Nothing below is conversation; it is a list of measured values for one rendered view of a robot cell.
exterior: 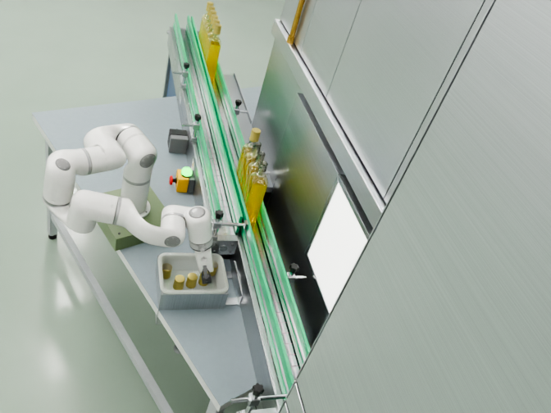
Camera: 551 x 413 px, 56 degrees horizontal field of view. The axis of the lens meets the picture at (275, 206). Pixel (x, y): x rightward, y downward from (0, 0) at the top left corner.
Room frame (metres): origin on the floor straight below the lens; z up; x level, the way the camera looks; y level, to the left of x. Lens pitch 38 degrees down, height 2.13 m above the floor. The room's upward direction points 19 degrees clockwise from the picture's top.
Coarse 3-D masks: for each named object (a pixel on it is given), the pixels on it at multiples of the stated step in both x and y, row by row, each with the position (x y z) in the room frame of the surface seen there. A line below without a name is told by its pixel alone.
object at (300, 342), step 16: (224, 80) 2.30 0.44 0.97; (224, 96) 2.24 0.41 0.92; (240, 144) 1.84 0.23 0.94; (272, 240) 1.31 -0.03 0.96; (272, 256) 1.28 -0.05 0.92; (272, 272) 1.24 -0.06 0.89; (288, 288) 1.12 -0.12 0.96; (288, 304) 1.09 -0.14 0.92; (288, 320) 1.05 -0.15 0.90; (304, 336) 0.96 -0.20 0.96; (304, 352) 0.92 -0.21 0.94
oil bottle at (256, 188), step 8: (256, 176) 1.45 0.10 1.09; (264, 176) 1.46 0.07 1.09; (248, 184) 1.46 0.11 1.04; (256, 184) 1.44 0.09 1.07; (264, 184) 1.45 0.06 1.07; (248, 192) 1.44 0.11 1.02; (256, 192) 1.44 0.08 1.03; (264, 192) 1.45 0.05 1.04; (248, 200) 1.43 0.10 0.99; (256, 200) 1.44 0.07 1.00; (248, 208) 1.43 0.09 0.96; (256, 208) 1.45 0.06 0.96; (248, 216) 1.44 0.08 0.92; (256, 216) 1.45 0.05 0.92
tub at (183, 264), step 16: (160, 256) 1.18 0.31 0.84; (176, 256) 1.21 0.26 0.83; (192, 256) 1.24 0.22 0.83; (160, 272) 1.12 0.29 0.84; (176, 272) 1.20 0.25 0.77; (192, 272) 1.23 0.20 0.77; (224, 272) 1.21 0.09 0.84; (192, 288) 1.16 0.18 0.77; (208, 288) 1.18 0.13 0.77; (224, 288) 1.14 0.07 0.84
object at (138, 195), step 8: (128, 184) 1.34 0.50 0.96; (144, 184) 1.36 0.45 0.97; (128, 192) 1.34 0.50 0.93; (136, 192) 1.34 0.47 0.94; (144, 192) 1.36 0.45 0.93; (136, 200) 1.34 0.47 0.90; (144, 200) 1.37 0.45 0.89; (136, 208) 1.35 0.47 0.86; (144, 208) 1.38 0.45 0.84; (144, 216) 1.36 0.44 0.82
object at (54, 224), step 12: (48, 156) 1.81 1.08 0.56; (48, 216) 1.82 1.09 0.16; (48, 228) 1.82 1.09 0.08; (60, 228) 1.73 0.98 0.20; (72, 240) 1.68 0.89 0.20; (72, 252) 1.62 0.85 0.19; (84, 264) 1.57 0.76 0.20; (84, 276) 1.52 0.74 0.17; (96, 288) 1.46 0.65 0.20; (108, 312) 1.36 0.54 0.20; (120, 324) 1.32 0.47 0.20; (120, 336) 1.27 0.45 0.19; (132, 348) 1.23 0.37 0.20; (132, 360) 1.19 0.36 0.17; (144, 372) 1.14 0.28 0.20; (156, 384) 1.11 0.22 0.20; (156, 396) 1.06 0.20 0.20; (168, 408) 1.03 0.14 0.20
